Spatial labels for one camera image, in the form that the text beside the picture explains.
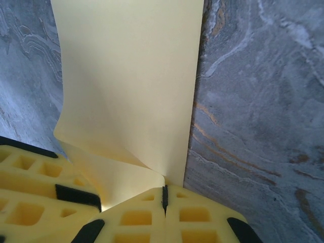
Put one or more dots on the yellow paper sheet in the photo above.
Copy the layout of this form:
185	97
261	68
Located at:
126	88

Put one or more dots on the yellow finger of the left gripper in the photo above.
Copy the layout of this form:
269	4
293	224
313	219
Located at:
50	202
38	177

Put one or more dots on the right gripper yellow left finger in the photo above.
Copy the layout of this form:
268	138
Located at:
136	217

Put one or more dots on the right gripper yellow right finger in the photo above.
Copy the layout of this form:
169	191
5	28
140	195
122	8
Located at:
202	222

